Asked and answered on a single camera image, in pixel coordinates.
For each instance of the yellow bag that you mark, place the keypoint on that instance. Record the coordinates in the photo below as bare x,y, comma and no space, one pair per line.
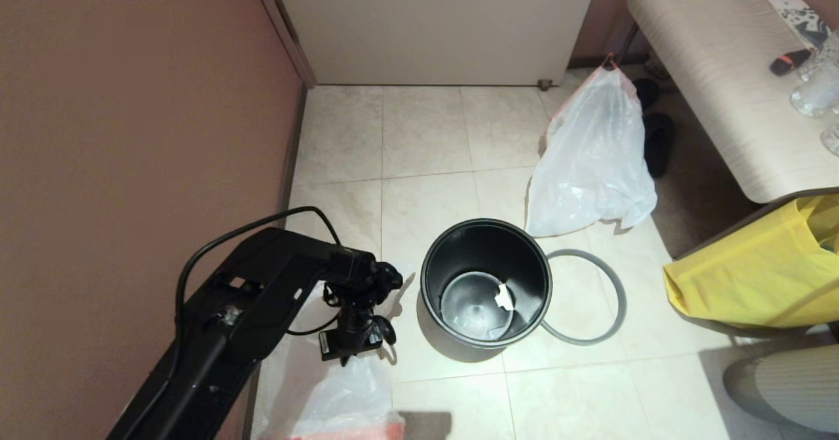
741,276

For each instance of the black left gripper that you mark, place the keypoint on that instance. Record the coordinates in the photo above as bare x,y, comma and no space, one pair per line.
360,328

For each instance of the black slipper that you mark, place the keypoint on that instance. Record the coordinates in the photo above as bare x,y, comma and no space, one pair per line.
663,145
649,92

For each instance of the black and white brochure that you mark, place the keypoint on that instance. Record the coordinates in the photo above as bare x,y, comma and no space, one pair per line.
803,20

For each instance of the white paper scrap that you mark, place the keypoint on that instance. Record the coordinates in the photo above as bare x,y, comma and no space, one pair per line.
505,297

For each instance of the black and orange remote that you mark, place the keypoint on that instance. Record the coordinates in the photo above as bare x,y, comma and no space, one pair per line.
790,62

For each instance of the grey ribbed rounded object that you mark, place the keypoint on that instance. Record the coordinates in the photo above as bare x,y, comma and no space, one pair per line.
780,394

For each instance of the translucent white trash bag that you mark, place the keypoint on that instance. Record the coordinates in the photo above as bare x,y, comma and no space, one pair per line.
347,400

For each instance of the small silver wrist camera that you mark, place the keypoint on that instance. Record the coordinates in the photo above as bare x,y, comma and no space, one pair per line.
326,347

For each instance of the small clear glass cup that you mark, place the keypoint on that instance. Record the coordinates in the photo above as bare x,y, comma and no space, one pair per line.
832,140

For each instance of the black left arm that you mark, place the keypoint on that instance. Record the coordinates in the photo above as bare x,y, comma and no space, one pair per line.
262,296

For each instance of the beige bench with metal legs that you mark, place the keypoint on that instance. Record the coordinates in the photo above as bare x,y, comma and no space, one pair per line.
721,66

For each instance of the white door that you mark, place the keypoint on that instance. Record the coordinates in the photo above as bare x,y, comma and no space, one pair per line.
432,27

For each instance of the black trash bin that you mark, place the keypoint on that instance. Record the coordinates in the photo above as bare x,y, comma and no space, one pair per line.
485,250

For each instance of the beige door frame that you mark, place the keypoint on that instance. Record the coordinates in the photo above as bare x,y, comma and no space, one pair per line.
285,33

